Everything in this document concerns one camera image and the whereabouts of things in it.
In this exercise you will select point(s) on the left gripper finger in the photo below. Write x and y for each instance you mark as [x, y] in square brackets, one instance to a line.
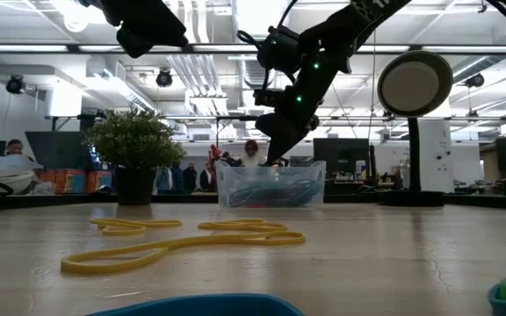
[169, 31]
[169, 43]

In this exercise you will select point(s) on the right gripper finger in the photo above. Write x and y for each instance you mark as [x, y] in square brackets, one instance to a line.
[275, 149]
[287, 147]

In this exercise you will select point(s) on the yellow rubber band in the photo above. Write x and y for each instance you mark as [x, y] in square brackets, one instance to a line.
[161, 223]
[235, 226]
[95, 267]

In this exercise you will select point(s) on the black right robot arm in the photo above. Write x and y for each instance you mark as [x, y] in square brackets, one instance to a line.
[345, 22]

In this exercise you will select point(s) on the clear plastic bin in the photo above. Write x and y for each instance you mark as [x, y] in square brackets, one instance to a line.
[270, 173]

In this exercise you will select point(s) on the person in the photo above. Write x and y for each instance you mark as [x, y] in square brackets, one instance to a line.
[230, 160]
[14, 147]
[190, 175]
[164, 180]
[252, 153]
[177, 177]
[207, 175]

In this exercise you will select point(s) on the red desk lamp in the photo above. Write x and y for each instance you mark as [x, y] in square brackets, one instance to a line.
[214, 151]

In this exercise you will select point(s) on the green plant in black pot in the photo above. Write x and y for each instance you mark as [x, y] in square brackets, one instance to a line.
[134, 145]

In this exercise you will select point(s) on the black desk lamp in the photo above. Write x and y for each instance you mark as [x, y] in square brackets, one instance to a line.
[413, 85]

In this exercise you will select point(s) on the dark grey laptop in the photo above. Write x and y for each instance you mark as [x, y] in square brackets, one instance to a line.
[57, 149]

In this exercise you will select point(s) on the orange cardboard box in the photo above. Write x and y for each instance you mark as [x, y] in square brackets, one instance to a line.
[99, 180]
[66, 181]

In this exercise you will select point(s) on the white bowl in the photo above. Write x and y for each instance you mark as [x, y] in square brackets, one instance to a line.
[16, 180]

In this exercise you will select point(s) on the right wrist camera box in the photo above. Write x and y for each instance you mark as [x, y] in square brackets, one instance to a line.
[270, 97]

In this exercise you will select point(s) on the black ceiling camera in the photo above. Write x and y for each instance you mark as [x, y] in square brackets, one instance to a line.
[474, 81]
[14, 84]
[164, 79]

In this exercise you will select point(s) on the black table frame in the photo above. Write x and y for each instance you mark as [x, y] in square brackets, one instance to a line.
[38, 199]

